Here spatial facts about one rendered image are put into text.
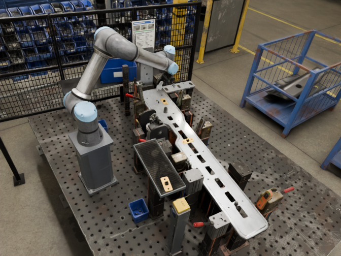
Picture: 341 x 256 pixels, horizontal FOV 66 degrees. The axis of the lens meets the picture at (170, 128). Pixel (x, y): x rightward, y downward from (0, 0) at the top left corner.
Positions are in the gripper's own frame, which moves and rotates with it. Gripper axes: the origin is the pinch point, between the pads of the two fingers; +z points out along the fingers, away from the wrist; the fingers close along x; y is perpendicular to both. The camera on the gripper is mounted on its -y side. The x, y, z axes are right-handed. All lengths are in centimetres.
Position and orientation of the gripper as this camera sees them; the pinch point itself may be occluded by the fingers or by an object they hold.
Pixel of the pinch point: (165, 89)
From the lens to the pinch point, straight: 202.8
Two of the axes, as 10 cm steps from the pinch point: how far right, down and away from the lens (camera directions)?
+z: -0.8, 7.4, 6.7
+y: 4.5, 6.3, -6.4
